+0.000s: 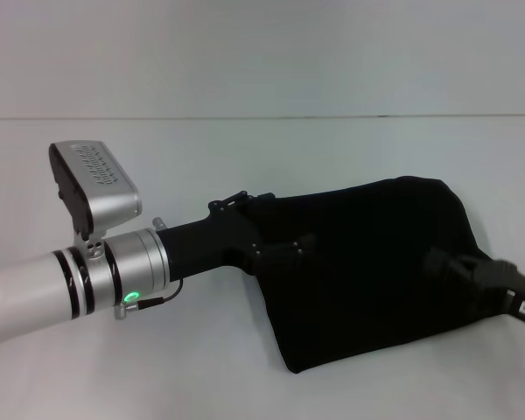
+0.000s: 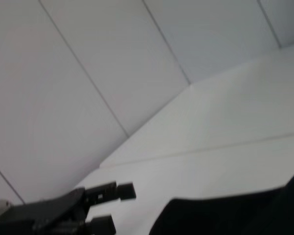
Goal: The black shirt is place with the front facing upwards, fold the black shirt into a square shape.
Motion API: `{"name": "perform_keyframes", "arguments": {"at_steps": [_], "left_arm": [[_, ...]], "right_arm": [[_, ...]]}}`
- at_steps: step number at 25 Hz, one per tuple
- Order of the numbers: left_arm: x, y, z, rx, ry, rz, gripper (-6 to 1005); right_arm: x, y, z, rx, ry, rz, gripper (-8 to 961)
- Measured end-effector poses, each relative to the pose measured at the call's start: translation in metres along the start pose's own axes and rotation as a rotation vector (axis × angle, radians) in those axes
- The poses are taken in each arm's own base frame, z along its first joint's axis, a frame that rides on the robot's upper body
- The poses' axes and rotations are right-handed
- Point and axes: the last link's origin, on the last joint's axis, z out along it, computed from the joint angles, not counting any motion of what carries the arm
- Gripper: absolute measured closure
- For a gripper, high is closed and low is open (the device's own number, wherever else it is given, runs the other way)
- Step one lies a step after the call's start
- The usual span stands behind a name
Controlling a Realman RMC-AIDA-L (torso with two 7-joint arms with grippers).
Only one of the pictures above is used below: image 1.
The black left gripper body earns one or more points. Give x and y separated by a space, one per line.
210 249

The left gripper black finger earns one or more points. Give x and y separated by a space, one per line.
284 254
262 198

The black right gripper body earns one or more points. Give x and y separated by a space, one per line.
503 284

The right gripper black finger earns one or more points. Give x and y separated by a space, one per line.
446 262

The black T-shirt with white lettering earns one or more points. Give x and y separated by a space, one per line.
376 271

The small silver knurled knob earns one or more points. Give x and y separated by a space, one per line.
159 223

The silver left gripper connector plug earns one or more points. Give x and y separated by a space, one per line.
124 310

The silver camera mount bracket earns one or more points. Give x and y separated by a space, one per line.
89 247

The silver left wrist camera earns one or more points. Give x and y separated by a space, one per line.
96 184

